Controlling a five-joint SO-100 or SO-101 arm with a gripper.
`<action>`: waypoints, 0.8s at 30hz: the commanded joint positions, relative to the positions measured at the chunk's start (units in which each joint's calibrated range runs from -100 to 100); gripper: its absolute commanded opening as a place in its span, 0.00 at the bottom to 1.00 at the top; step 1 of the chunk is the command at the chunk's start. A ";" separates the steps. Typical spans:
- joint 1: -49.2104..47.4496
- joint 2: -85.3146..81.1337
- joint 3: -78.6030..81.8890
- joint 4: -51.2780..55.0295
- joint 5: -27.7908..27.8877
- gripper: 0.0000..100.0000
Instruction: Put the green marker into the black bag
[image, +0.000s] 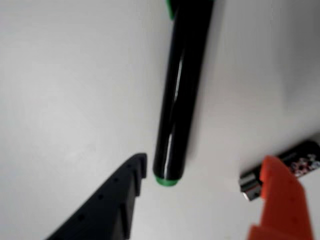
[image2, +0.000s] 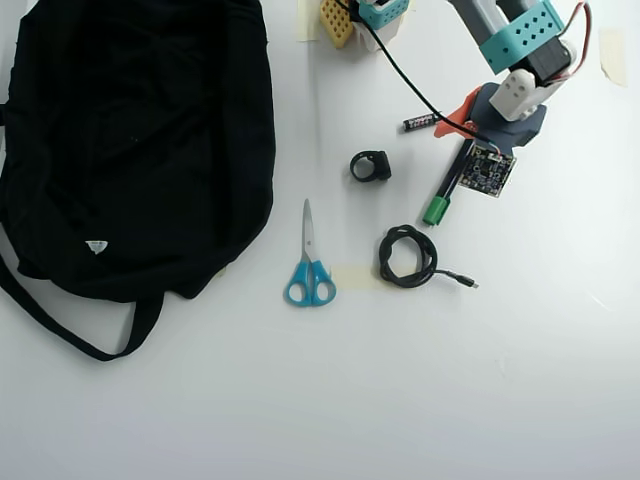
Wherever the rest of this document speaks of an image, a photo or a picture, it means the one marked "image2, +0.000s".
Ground black AAA battery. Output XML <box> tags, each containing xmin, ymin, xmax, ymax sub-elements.
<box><xmin>401</xmin><ymin>112</ymin><xmax>441</xmax><ymax>134</ymax></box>

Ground black ring-shaped finger device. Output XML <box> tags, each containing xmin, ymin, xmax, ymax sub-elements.
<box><xmin>348</xmin><ymin>149</ymin><xmax>393</xmax><ymax>184</ymax></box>

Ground black fabric bag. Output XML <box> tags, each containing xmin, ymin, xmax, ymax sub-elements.
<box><xmin>0</xmin><ymin>0</ymin><xmax>278</xmax><ymax>362</ymax></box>

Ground red white servo wires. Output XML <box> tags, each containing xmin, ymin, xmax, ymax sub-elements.
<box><xmin>542</xmin><ymin>1</ymin><xmax>594</xmax><ymax>89</ymax></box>

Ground blue-handled scissors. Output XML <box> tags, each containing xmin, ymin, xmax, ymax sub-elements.
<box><xmin>284</xmin><ymin>198</ymin><xmax>337</xmax><ymax>308</ymax></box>

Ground black coiled USB cable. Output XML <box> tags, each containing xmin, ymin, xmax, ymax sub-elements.
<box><xmin>378</xmin><ymin>224</ymin><xmax>481</xmax><ymax>291</ymax></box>

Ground torn masking tape piece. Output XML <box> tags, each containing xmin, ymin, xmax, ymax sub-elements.
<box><xmin>598</xmin><ymin>27</ymin><xmax>630</xmax><ymax>89</ymax></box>

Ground black camera cable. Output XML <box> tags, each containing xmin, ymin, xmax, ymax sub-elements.
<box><xmin>332</xmin><ymin>0</ymin><xmax>501</xmax><ymax>156</ymax></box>

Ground green capped black marker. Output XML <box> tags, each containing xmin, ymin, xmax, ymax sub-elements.
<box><xmin>421</xmin><ymin>139</ymin><xmax>475</xmax><ymax>227</ymax></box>

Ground short masking tape patch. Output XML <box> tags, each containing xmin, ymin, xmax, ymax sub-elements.
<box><xmin>331</xmin><ymin>263</ymin><xmax>384</xmax><ymax>291</ymax></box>

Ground bare camera circuit board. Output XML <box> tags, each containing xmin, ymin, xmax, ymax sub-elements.
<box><xmin>456</xmin><ymin>143</ymin><xmax>517</xmax><ymax>199</ymax></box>

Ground white yellow teal robot base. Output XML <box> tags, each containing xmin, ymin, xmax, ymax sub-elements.
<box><xmin>319</xmin><ymin>0</ymin><xmax>414</xmax><ymax>54</ymax></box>

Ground long masking tape strip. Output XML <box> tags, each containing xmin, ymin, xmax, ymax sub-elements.
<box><xmin>298</xmin><ymin>0</ymin><xmax>326</xmax><ymax>43</ymax></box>

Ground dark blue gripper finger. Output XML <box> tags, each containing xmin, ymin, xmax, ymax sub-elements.
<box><xmin>448</xmin><ymin>141</ymin><xmax>477</xmax><ymax>194</ymax></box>

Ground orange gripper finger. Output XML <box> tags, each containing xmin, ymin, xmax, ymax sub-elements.
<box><xmin>433</xmin><ymin>88</ymin><xmax>481</xmax><ymax>140</ymax></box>

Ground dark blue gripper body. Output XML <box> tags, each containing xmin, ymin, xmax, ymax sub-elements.
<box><xmin>464</xmin><ymin>81</ymin><xmax>548</xmax><ymax>157</ymax></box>

